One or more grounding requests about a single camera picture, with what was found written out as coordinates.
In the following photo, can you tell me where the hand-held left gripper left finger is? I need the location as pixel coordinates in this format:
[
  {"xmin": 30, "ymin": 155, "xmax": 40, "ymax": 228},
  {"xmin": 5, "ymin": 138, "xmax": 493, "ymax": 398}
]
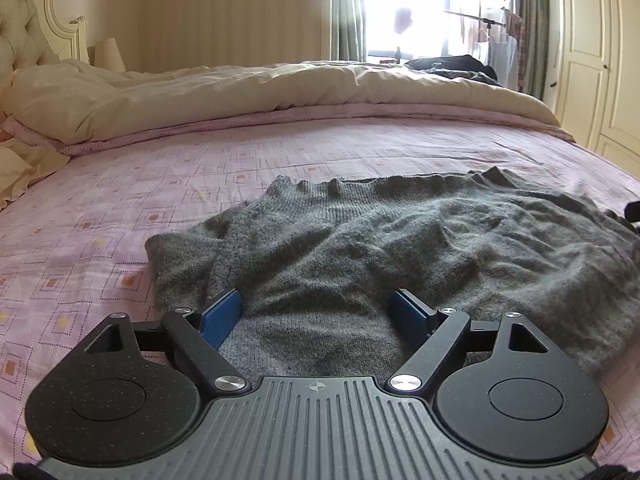
[{"xmin": 82, "ymin": 288, "xmax": 249, "ymax": 397}]

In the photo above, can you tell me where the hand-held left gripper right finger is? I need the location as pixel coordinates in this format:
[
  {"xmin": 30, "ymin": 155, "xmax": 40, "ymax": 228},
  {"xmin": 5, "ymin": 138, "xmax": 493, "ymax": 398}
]
[{"xmin": 386, "ymin": 289, "xmax": 552, "ymax": 397}]

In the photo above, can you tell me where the grey argyle sweater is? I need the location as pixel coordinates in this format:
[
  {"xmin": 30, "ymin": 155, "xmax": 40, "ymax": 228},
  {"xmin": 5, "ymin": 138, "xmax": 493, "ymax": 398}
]
[{"xmin": 145, "ymin": 167, "xmax": 640, "ymax": 378}]

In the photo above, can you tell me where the drying rack with clothes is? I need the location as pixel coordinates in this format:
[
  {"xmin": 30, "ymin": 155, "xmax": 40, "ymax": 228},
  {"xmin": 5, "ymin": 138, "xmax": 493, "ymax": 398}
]
[{"xmin": 444, "ymin": 0, "xmax": 528, "ymax": 93}]

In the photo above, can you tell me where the dark clothes pile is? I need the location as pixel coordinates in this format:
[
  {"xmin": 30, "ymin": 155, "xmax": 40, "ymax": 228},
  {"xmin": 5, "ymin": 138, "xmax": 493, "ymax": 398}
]
[{"xmin": 404, "ymin": 54, "xmax": 503, "ymax": 85}]

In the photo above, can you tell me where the pink patterned bed sheet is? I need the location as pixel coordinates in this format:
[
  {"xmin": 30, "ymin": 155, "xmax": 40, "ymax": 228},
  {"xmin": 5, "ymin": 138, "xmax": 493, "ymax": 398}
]
[{"xmin": 0, "ymin": 102, "xmax": 640, "ymax": 471}]

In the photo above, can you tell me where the cream wardrobe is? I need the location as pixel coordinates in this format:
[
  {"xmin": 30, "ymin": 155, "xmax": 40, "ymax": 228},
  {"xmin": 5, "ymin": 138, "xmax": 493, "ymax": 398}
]
[{"xmin": 549, "ymin": 0, "xmax": 640, "ymax": 173}]

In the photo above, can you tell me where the grey-green curtain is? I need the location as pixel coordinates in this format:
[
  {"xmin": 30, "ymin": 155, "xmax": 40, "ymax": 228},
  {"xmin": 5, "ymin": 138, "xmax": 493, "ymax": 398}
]
[
  {"xmin": 330, "ymin": 0, "xmax": 370, "ymax": 62},
  {"xmin": 510, "ymin": 0, "xmax": 552, "ymax": 102}
]

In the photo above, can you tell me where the beige duvet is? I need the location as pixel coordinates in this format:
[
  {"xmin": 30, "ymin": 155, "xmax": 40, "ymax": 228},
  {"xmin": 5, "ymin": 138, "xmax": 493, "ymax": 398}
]
[{"xmin": 2, "ymin": 57, "xmax": 561, "ymax": 145}]

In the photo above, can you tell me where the cream pillow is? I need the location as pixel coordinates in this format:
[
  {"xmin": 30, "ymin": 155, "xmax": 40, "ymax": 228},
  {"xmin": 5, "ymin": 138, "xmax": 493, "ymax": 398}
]
[{"xmin": 0, "ymin": 135, "xmax": 72, "ymax": 208}]

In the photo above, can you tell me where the cream lamp shade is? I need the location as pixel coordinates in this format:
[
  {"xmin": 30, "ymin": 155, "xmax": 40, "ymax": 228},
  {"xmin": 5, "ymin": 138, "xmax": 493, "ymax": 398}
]
[{"xmin": 94, "ymin": 37, "xmax": 127, "ymax": 75}]

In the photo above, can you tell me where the cream tufted headboard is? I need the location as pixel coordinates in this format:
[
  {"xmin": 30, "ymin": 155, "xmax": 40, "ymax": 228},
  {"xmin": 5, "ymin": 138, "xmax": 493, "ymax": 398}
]
[{"xmin": 0, "ymin": 0, "xmax": 91, "ymax": 116}]

